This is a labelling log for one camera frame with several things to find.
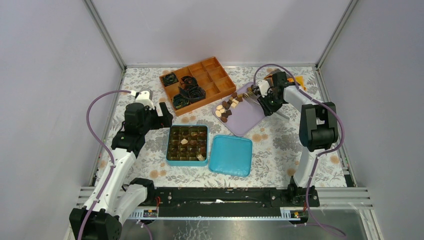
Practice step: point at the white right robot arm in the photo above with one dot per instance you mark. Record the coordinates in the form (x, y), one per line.
(318, 129)

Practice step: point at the pile of assorted chocolates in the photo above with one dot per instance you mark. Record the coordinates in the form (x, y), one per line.
(226, 108)

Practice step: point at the rolled dark green tie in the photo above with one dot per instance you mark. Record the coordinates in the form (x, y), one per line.
(179, 101)

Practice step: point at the lavender plastic tray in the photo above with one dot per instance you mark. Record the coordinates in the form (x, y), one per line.
(244, 117)

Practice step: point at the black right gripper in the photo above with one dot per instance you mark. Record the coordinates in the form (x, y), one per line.
(267, 109)

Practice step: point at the metal serving tongs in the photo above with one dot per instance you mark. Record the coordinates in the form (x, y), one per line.
(252, 99)

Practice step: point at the teal box lid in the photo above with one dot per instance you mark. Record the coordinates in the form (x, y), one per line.
(231, 155)

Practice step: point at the wooden compartment tray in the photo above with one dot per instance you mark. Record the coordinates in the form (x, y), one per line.
(210, 75)

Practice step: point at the teal chocolate box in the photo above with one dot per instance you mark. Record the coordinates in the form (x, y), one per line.
(187, 146)

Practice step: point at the orange grey cloth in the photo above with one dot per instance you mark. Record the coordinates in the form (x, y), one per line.
(299, 79)

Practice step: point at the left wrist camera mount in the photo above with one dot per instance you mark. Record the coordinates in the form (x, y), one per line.
(143, 97)

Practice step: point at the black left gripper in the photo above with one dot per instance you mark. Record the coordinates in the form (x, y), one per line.
(161, 121)

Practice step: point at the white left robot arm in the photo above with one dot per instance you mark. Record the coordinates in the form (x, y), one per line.
(104, 213)

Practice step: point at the rolled dark patterned tie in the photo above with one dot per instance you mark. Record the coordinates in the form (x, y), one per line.
(193, 94)

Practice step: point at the rolled dark floral tie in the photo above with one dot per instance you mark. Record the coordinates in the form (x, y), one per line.
(169, 79)

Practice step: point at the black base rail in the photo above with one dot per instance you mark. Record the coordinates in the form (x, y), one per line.
(210, 202)

